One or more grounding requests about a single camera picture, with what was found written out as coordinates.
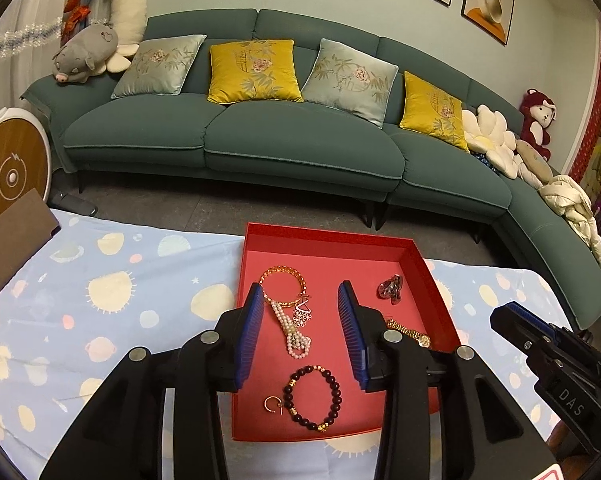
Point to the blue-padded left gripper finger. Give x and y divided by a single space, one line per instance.
119 432

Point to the beige round plush cushion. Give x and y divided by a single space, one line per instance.
534 162

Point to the left grey-green embroidered cushion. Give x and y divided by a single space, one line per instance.
159 67

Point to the orange cup wall picture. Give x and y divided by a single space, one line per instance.
492 16

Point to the right grey-green embroidered cushion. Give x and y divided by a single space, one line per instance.
350 80

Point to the cream knotted blanket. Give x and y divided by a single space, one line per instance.
567 199

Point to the brown notebook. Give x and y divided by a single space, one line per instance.
25 227

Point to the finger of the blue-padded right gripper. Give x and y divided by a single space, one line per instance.
484 432

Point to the gold wristwatch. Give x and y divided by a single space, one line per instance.
422 339

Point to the right yellow embroidered cushion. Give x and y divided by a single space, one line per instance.
433 112

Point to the person's hand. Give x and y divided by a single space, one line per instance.
566 448

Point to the cream flower cushion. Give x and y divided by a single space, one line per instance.
487 133

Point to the light blue planet tablecloth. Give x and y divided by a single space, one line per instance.
99 289

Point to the grey-green embroidered cushion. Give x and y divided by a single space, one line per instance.
159 67
350 80

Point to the dark green sectional sofa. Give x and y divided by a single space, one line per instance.
311 147

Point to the black remote on floor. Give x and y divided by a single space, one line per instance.
72 203

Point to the silver blue-dial wristwatch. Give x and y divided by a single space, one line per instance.
391 289

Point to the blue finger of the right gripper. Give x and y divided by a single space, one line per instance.
528 321

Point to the left yellow embroidered cushion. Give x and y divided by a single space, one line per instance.
253 70

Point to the cream long plush toy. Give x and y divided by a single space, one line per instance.
128 18

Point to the white sheer curtain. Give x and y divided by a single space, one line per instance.
30 33

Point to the white round wood-face appliance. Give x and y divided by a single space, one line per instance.
25 156

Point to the red shallow cardboard box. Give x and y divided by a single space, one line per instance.
324 259

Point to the red monkey plush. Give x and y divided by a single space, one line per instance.
539 113

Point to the yellow embroidered cushion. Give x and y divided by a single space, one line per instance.
253 70
433 112

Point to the grey pig plush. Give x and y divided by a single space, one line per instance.
85 55

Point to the red bow curtain tie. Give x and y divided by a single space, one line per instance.
74 13

